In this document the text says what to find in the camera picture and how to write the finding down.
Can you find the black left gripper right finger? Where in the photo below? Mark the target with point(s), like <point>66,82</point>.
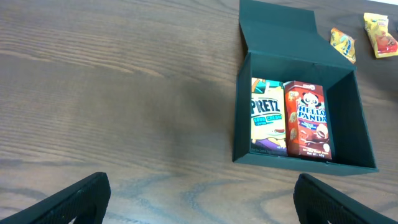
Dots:
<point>316,202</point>

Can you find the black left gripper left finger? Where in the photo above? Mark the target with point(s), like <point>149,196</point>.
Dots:
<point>85,201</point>

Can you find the red Hello Panda box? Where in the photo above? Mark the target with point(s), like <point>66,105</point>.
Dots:
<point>307,128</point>

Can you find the yellow green Pretz box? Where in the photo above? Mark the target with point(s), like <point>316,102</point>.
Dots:
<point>268,128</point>

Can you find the black gift box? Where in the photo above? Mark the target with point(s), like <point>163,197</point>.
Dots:
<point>283,45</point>

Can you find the small orange candy packet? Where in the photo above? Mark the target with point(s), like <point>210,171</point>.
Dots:
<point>343,43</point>

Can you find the yellow orange snack packet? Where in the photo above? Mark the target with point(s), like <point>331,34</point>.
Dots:
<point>383,43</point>

